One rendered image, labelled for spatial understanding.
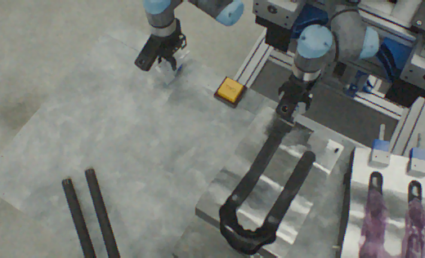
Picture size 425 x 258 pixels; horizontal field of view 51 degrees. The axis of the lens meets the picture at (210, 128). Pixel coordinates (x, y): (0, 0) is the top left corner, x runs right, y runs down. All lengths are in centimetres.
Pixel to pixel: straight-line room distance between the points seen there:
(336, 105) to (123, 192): 116
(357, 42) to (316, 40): 11
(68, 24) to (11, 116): 61
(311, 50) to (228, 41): 147
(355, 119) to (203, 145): 96
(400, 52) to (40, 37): 194
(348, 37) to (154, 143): 65
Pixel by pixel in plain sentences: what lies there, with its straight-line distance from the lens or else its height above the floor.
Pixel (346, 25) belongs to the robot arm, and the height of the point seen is 118.
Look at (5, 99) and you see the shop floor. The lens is 261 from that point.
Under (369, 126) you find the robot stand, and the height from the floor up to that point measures 21.
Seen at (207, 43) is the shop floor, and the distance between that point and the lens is 252.
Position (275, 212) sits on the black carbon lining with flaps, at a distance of 122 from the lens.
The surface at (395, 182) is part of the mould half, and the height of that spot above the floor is 86.
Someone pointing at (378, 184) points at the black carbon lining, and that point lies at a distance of 136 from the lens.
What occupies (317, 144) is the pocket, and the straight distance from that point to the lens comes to 134.
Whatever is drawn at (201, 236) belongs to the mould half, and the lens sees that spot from 125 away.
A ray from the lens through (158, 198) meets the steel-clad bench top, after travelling 134.
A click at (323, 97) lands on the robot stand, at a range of 217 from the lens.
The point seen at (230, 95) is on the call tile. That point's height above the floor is 84.
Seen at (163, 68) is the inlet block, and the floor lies 85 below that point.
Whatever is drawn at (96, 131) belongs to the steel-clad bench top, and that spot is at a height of 80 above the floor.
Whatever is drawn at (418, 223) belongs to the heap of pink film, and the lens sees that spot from 130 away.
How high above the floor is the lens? 209
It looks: 66 degrees down
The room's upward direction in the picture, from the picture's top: 3 degrees counter-clockwise
